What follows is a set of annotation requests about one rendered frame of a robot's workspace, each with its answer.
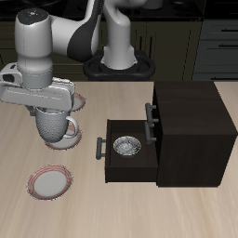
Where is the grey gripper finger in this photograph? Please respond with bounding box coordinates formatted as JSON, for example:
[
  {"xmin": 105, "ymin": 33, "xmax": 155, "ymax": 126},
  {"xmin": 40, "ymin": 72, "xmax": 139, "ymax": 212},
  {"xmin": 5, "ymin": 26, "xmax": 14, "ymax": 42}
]
[{"xmin": 27, "ymin": 105, "xmax": 37, "ymax": 117}]

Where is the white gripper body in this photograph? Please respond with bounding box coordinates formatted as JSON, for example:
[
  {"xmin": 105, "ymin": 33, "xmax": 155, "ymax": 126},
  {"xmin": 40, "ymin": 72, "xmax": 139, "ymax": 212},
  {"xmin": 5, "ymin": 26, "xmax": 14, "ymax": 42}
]
[{"xmin": 0, "ymin": 77, "xmax": 76, "ymax": 113}]

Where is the white porcelain mug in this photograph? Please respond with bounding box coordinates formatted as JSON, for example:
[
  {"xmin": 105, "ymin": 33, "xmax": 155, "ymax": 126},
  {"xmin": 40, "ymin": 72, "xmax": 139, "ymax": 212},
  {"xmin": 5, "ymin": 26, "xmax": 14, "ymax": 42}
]
[{"xmin": 34, "ymin": 106, "xmax": 80, "ymax": 144}]

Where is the red-rimmed white plate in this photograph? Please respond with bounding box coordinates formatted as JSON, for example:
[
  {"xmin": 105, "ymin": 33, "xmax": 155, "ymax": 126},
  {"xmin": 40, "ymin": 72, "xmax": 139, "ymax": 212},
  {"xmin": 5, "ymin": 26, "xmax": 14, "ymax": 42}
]
[
  {"xmin": 26, "ymin": 164, "xmax": 74, "ymax": 202},
  {"xmin": 70, "ymin": 92, "xmax": 87, "ymax": 112},
  {"xmin": 44, "ymin": 124, "xmax": 84, "ymax": 152}
]

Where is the small fluted metal bowl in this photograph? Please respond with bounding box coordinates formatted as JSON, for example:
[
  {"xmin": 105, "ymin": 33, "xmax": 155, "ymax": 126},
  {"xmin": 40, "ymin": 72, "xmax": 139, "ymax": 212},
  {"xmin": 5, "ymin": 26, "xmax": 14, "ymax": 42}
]
[{"xmin": 112, "ymin": 135, "xmax": 142, "ymax": 158}]

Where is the dark wooden cabinet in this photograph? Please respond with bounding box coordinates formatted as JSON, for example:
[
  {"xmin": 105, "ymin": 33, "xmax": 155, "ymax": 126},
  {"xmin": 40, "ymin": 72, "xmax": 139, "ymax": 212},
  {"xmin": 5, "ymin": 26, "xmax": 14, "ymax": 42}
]
[{"xmin": 95, "ymin": 81, "xmax": 238, "ymax": 189}]

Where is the flat black base plate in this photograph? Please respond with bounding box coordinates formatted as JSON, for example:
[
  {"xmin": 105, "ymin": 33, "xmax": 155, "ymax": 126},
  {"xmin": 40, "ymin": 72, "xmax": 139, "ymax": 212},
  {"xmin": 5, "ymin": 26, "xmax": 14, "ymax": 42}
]
[{"xmin": 83, "ymin": 49, "xmax": 156, "ymax": 80}]

